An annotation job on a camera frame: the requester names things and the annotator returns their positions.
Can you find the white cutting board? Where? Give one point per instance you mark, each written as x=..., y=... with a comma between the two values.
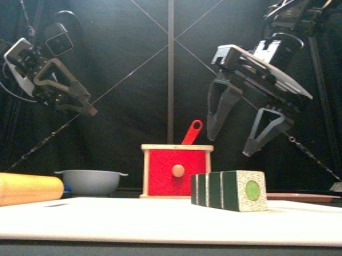
x=134, y=220

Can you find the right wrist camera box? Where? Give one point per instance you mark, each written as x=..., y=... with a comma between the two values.
x=269, y=50

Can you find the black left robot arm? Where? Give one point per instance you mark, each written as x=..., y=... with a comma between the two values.
x=74, y=23

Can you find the grey vertical frame pole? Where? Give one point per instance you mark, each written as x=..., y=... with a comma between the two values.
x=170, y=66

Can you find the pink brown plate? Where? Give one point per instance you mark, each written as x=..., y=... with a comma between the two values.
x=302, y=197

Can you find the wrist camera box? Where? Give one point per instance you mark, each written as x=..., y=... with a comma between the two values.
x=59, y=43
x=269, y=50

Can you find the grey frame corner bracket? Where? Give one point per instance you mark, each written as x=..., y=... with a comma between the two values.
x=337, y=186

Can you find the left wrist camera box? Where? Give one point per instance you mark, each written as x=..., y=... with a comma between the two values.
x=59, y=43

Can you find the red wooden box with knob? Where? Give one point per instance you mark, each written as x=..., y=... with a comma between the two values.
x=175, y=173

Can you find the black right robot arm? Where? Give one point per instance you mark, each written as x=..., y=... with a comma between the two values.
x=294, y=13

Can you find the yellow wooden rolling pin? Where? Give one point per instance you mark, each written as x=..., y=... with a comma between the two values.
x=27, y=188

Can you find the green toy sushi roll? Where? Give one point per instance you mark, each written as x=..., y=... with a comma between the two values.
x=232, y=190

